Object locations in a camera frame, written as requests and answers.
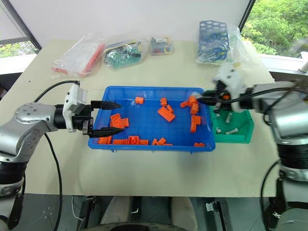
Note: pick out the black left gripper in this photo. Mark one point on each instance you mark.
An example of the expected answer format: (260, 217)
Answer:
(83, 119)

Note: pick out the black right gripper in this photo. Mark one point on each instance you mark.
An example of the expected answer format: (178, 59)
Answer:
(221, 96)

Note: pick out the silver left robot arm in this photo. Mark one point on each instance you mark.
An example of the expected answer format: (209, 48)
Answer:
(29, 120)

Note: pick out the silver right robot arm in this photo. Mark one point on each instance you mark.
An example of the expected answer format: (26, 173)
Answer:
(286, 115)

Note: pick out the blue plastic bin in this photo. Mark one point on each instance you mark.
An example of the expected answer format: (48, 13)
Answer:
(149, 120)

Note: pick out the green plastic bin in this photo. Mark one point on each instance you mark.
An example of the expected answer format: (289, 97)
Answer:
(238, 134)

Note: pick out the large orange toy brick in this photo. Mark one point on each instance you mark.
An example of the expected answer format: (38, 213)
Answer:
(166, 114)
(116, 120)

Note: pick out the long orange toy brick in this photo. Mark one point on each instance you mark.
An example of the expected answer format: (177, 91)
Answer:
(195, 123)

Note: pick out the blue test tube rack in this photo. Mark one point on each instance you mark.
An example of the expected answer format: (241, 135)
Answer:
(211, 43)

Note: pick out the crumpled clear plastic bag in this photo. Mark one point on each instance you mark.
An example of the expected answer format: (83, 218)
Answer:
(240, 48)

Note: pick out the clear bag with green parts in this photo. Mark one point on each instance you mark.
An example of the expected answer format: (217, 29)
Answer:
(122, 55)

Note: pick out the clear bag of straws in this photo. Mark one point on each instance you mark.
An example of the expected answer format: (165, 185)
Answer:
(77, 57)

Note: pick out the small clear plastic box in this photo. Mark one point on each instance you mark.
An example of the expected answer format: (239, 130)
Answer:
(161, 46)

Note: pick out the white rounded robot foot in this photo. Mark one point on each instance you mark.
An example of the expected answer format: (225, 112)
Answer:
(184, 213)
(115, 211)

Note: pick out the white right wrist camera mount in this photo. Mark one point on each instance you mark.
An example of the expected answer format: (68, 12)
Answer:
(229, 77)

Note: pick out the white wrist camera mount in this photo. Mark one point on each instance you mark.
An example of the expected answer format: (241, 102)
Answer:
(71, 103)
(229, 77)

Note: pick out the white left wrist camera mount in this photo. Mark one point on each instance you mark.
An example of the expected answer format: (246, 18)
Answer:
(71, 103)

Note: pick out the black window frame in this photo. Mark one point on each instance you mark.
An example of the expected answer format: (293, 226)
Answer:
(247, 13)
(21, 26)

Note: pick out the black table bracket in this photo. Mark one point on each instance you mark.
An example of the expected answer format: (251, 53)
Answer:
(220, 214)
(87, 211)

